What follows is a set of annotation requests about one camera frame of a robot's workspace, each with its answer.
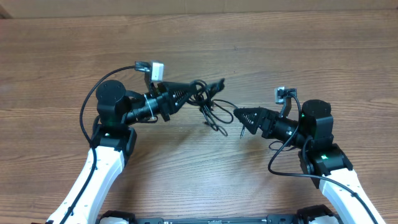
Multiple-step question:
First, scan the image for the black cable bundle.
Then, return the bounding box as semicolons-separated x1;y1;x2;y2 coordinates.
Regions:
185;79;234;138

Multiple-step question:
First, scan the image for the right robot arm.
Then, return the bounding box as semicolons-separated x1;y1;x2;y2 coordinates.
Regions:
234;96;384;223

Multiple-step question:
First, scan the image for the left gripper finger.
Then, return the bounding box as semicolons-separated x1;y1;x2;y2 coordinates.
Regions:
161;82;197;114
205;78;225;96

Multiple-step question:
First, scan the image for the long black usb cable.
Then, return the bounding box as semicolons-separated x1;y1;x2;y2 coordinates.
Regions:
213;98;246;139

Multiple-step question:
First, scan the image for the left camera cable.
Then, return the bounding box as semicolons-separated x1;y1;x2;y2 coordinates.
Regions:
58;65;137;224

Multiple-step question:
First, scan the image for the camera cable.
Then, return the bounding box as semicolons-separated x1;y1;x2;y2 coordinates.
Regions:
267;93;379;224
58;65;137;224

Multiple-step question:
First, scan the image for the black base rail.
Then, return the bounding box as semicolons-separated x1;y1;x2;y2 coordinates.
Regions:
96;205;342;224

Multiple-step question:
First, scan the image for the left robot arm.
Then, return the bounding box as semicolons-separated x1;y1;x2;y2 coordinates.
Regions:
46;79;224;223

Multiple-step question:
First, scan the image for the right camera cable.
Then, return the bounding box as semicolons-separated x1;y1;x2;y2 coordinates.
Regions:
267;93;379;224

